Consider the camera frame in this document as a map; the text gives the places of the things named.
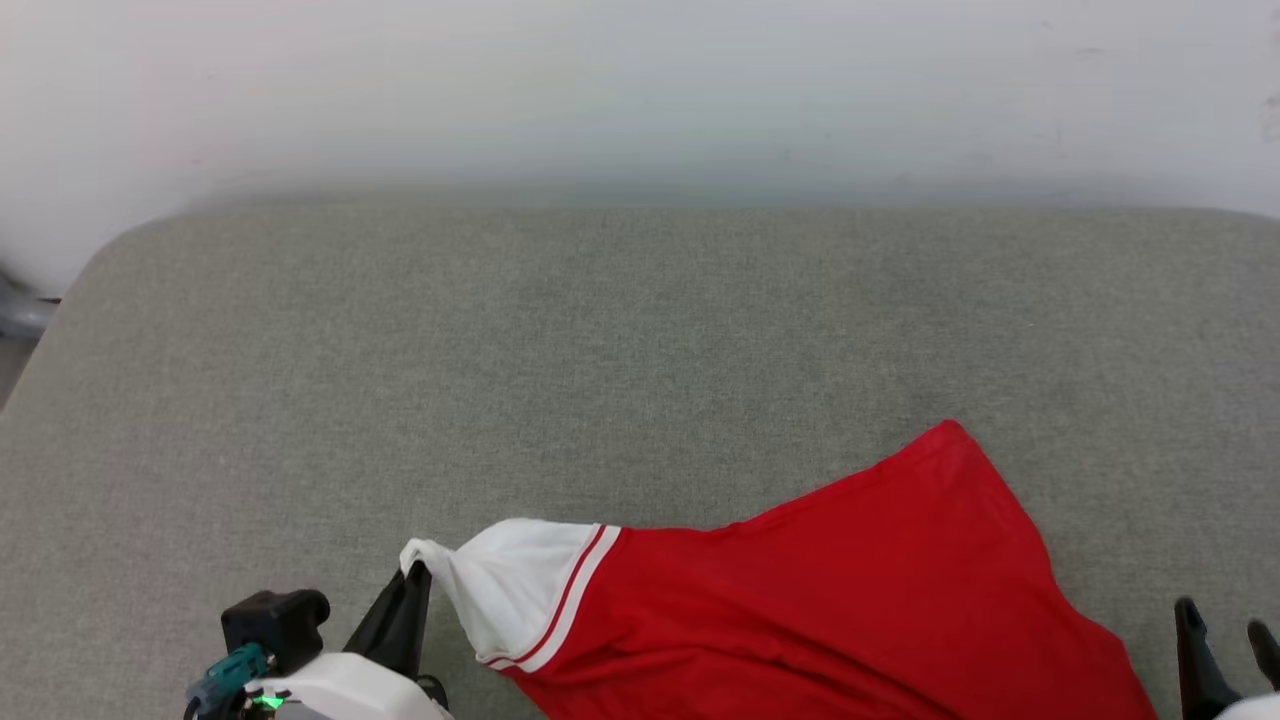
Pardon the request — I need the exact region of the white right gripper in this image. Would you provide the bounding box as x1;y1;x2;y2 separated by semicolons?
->
1174;596;1280;720

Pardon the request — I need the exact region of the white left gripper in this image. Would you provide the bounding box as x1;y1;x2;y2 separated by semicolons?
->
243;561;453;720

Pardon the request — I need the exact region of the red and white jersey garment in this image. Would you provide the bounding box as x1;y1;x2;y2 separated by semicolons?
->
400;419;1159;720

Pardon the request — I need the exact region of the teal cable connector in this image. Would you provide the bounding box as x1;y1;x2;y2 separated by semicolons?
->
184;642;277;719

